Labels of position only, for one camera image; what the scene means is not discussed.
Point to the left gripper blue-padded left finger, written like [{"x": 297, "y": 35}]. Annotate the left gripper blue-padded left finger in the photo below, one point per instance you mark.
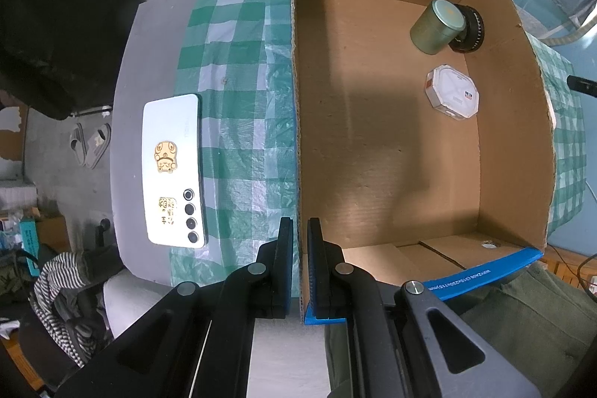
[{"x": 274, "y": 287}]

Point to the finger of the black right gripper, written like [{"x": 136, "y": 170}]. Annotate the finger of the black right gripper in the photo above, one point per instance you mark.
[{"x": 582, "y": 85}]

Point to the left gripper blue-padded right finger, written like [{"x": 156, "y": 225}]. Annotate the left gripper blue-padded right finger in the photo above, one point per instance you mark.
[{"x": 326, "y": 276}]

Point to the white octagonal box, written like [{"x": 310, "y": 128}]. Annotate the white octagonal box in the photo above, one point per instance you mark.
[{"x": 452, "y": 93}]

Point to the green cylindrical tin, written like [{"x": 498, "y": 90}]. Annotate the green cylindrical tin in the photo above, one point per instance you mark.
[{"x": 437, "y": 26}]

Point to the blue-edged cardboard box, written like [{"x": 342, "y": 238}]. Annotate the blue-edged cardboard box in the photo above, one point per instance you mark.
[{"x": 406, "y": 191}]

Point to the white smartphone with stickers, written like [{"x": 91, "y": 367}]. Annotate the white smartphone with stickers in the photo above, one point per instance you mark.
[{"x": 172, "y": 193}]

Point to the striped clothing pile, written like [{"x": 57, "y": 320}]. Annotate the striped clothing pile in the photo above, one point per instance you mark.
[{"x": 63, "y": 299}]

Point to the olive green trousers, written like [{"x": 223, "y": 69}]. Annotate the olive green trousers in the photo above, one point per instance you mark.
[{"x": 529, "y": 335}]

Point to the pair of grey slippers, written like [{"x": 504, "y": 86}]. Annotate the pair of grey slippers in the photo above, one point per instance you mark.
[{"x": 88, "y": 151}]

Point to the green checkered tablecloth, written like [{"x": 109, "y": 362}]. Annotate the green checkered tablecloth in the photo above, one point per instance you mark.
[{"x": 236, "y": 56}]

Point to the teal box on floor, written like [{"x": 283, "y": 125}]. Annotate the teal box on floor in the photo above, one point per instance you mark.
[{"x": 30, "y": 244}]

